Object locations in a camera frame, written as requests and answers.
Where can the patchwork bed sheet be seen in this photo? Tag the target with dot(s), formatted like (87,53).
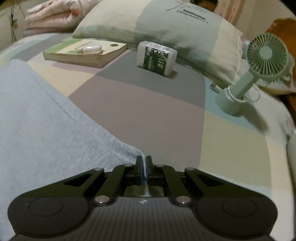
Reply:
(175,120)

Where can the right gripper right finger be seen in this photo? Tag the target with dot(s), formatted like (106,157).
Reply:
(167,178)

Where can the wooden headboard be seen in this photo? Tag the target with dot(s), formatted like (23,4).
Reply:
(285,30)

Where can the green white tissue pack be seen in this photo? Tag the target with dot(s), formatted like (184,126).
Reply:
(156,58)

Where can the grey plush cushion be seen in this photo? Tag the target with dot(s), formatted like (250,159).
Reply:
(291,156)

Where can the folded pink quilt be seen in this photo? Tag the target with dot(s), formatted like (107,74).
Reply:
(58,14)

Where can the white earbuds case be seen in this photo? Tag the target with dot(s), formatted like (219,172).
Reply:
(92,49)

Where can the person behind pillow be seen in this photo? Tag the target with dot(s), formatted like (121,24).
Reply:
(206,4)

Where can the grey sweatpants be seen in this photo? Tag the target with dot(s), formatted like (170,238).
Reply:
(46,138)

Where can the green paperback book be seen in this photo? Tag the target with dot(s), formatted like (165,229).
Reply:
(70,51)

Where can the pink patterned curtain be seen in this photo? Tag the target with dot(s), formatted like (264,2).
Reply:
(230,10)

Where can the patchwork pillow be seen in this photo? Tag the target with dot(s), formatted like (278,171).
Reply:
(205,40)

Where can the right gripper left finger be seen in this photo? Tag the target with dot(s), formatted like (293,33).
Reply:
(118,180)

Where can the green handheld fan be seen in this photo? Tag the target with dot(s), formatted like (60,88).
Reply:
(268,59)

